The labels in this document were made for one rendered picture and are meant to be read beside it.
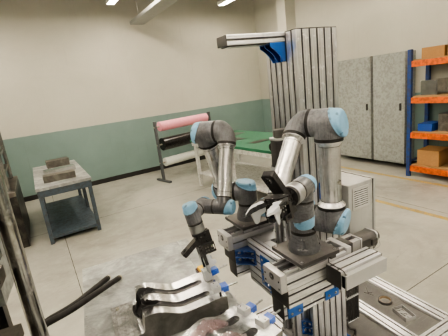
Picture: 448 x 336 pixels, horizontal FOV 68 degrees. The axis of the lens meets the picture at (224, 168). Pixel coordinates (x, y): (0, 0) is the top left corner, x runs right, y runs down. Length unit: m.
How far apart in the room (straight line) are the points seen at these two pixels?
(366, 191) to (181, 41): 7.12
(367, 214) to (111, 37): 6.91
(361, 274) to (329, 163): 0.55
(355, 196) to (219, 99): 7.22
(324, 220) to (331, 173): 0.21
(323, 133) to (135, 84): 6.92
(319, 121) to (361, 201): 0.73
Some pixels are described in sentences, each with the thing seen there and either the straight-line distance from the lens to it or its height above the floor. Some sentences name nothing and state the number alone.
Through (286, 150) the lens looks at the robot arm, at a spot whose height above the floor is 1.54.
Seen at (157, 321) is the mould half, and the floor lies 0.89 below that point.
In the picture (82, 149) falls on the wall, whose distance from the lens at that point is 7.81.
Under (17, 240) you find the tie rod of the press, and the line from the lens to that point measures 1.46.
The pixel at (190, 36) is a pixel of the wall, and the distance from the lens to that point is 8.68.
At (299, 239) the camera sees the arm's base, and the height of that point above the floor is 1.11.
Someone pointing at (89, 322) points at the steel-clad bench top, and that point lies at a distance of 1.87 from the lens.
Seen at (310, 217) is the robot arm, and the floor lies 1.33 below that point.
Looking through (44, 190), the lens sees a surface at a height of 0.77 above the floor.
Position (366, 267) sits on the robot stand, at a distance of 1.70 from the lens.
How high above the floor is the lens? 1.82
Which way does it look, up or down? 14 degrees down
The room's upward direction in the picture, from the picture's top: 7 degrees counter-clockwise
